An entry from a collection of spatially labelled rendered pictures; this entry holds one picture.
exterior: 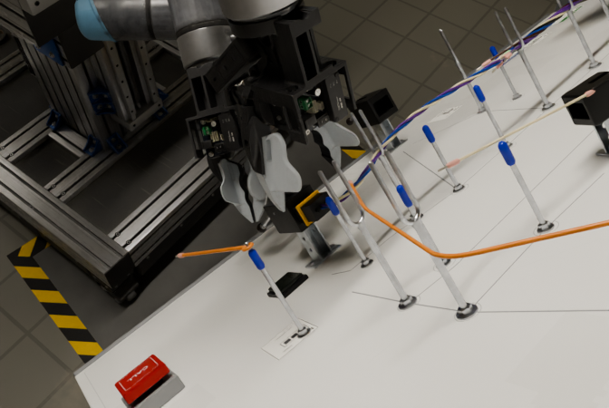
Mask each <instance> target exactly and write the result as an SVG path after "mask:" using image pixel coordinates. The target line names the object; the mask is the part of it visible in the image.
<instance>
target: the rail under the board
mask: <svg viewBox="0 0 609 408"><path fill-rule="evenodd" d="M549 16H550V14H547V15H545V16H544V17H543V18H541V19H540V20H539V21H537V22H536V23H535V24H533V25H532V26H530V27H529V28H528V29H526V31H525V32H523V33H522V34H521V37H522V36H523V35H524V34H526V33H527V32H529V31H530V30H531V29H533V28H534V27H535V26H537V25H538V24H540V23H541V22H542V21H544V20H545V19H546V18H547V17H549ZM509 46H510V44H507V45H506V46H504V47H503V48H502V49H500V50H499V51H498V53H501V52H502V51H504V50H505V49H507V48H508V47H509ZM481 65H482V64H481ZM481 65H480V66H481ZM480 66H478V67H477V68H476V69H478V68H479V67H480ZM476 69H474V70H473V71H472V72H470V73H469V74H467V77H470V76H471V75H472V74H473V73H475V72H476V71H477V70H476ZM370 152H371V150H370V149H369V150H367V151H366V152H365V153H363V154H362V155H361V156H359V157H358V158H357V159H355V160H354V161H352V162H351V163H350V164H348V165H347V166H346V167H344V168H343V169H342V172H343V173H344V172H345V171H346V170H348V169H349V168H350V167H352V165H353V164H355V163H356V162H357V161H359V160H360V159H362V158H363V157H364V156H366V155H367V154H368V153H370ZM338 176H339V175H338V173H336V174H335V175H334V176H332V177H331V178H330V179H329V180H328V182H329V183H330V182H331V181H333V180H334V179H336V178H337V177H338ZM324 187H325V185H324V184H322V185H321V186H320V187H318V188H317V189H315V190H314V191H316V190H318V191H319V190H321V189H322V188H324ZM262 234H263V233H260V232H258V233H257V234H256V235H254V236H253V237H252V238H251V239H249V240H248V241H247V242H248V243H249V242H253V241H254V240H255V239H257V238H258V237H260V236H261V235H262ZM239 251H240V250H237V251H234V252H232V253H231V254H230V255H228V256H227V257H225V258H224V259H223V260H221V261H220V262H219V263H217V264H216V265H215V266H213V267H212V268H211V269H210V270H209V271H207V272H206V273H205V274H204V275H202V276H201V277H199V278H198V279H197V280H195V281H194V282H193V283H191V284H190V285H189V286H187V287H186V288H184V289H183V290H182V291H180V292H179V293H178V294H176V295H175V296H174V297H173V298H171V299H170V300H169V301H168V302H167V303H165V304H164V305H163V306H161V307H160V308H158V309H157V310H156V311H154V312H153V313H152V314H150V315H149V316H147V317H146V318H145V319H143V320H142V321H141V322H139V323H138V324H137V325H135V326H134V327H133V328H132V329H131V330H130V331H128V332H127V333H126V334H124V335H123V336H121V337H120V338H119V339H117V340H116V341H115V342H113V343H112V344H111V345H109V346H108V347H106V348H105V349H104V350H102V351H101V352H100V353H99V354H97V355H96V356H94V357H93V359H91V360H90V361H89V362H87V363H86V364H84V365H83V366H82V367H80V368H79V369H78V370H76V371H75V372H74V373H73V375H74V377H75V376H76V375H77V374H79V373H80V372H82V371H83V370H84V369H86V368H87V367H88V366H89V365H91V364H92V363H94V362H95V361H96V360H98V359H99V358H100V357H102V356H103V355H105V354H106V353H107V352H108V351H110V350H111V349H112V348H113V347H114V346H115V345H117V344H118V343H120V342H121V341H122V340H124V339H125V338H126V337H128V336H129V335H130V334H132V333H133V332H134V331H136V330H137V329H138V328H140V327H141V326H142V325H144V324H145V323H147V322H148V321H149V320H151V319H152V318H153V317H154V316H155V315H156V314H158V313H159V312H160V311H162V310H163V309H164V308H166V307H167V306H169V305H170V304H171V303H173V302H174V301H175V300H176V299H178V298H179V297H180V296H182V295H183V294H185V293H186V292H187V291H189V290H190V289H191V288H192V287H193V286H195V285H196V284H197V283H198V282H200V281H201V280H202V279H204V278H205V277H207V276H208V275H209V274H211V273H212V272H213V271H215V270H216V269H217V268H218V267H220V266H221V265H223V264H224V263H225V262H227V261H228V260H229V259H231V258H232V257H233V256H234V255H235V254H237V253H238V252H239Z"/></svg>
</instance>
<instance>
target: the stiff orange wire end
mask: <svg viewBox="0 0 609 408"><path fill-rule="evenodd" d="M248 245H249V246H248V247H247V246H239V247H232V248H219V249H211V250H205V251H198V252H191V253H179V254H177V255H176V256H175V257H178V258H182V257H191V256H198V255H206V254H214V253H221V252H228V251H237V250H242V251H243V252H245V251H248V250H249V249H250V248H252V247H253V246H254V243H253V242H249V243H248Z"/></svg>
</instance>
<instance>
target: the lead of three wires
mask: <svg viewBox="0 0 609 408"><path fill-rule="evenodd" d="M380 155H381V151H380V149H378V150H377V151H376V152H375V153H374V154H373V156H372V158H371V160H370V161H372V162H373V164H374V165H375V163H376V161H377V159H378V158H379V157H380ZM370 171H371V169H370V167H369V165H367V166H366V168H365V169H364V170H363V172H362V173H361V175H360V177H359V178H358V180H357V181H355V183H354V184H353V185H354V187H355V189H357V188H358V187H359V186H360V185H361V184H362V183H363V181H364V179H365V178H366V176H367V174H368V173H369V172H370ZM349 196H350V193H349V191H348V190H347V191H346V192H345V193H344V194H343V195H342V196H341V197H339V198H338V199H339V200H340V202H343V201H345V200H346V199H347V198H348V197H349ZM320 206H322V208H321V209H328V206H327V204H326V203H325V204H320Z"/></svg>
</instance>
